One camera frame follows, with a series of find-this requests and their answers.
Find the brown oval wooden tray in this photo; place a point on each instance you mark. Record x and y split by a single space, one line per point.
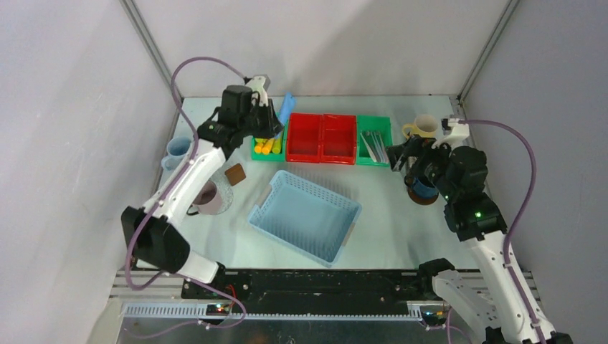
421 200

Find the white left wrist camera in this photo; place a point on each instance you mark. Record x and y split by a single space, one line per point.
259 85

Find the glass jar with brown lid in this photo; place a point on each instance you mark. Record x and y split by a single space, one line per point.
235 174

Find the yellow ceramic mug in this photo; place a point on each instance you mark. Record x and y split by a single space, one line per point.
424 125

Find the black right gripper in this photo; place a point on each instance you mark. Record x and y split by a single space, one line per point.
415 145

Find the red plastic bin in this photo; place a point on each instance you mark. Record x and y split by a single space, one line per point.
321 138

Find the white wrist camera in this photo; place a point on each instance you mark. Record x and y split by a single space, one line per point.
259 85
455 132

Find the light blue plastic basket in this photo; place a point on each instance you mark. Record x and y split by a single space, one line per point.
306 217

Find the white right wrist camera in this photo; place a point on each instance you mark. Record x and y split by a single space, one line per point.
455 132

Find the green bin with toothbrushes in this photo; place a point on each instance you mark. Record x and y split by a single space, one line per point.
372 124

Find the blue toothpaste tube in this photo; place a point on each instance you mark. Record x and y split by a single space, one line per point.
286 108

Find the dark blue ceramic mug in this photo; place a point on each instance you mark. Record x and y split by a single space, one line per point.
420 187

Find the clear textured glass tray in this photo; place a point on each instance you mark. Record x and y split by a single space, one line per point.
223 197

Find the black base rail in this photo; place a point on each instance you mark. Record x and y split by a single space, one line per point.
350 292

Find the yellow toothpaste tube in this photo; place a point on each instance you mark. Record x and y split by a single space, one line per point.
259 145
269 146

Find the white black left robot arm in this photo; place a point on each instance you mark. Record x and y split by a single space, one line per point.
151 230

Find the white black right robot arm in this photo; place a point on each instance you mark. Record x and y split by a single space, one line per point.
511 313

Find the light blue ceramic mug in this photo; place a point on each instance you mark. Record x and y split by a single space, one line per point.
176 150

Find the pink ceramic mug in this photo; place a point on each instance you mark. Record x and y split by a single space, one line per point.
208 201

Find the green bin with toothpaste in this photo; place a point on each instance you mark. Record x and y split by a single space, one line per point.
271 157

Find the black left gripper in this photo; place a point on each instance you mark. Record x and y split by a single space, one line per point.
273 126

